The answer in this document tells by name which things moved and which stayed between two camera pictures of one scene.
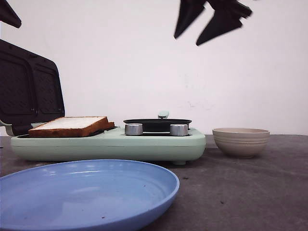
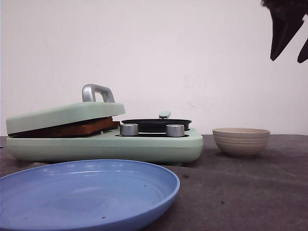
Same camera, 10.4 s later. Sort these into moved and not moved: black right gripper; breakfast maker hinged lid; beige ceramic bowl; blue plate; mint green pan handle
Moved: black right gripper; breakfast maker hinged lid
Not moved: blue plate; mint green pan handle; beige ceramic bowl
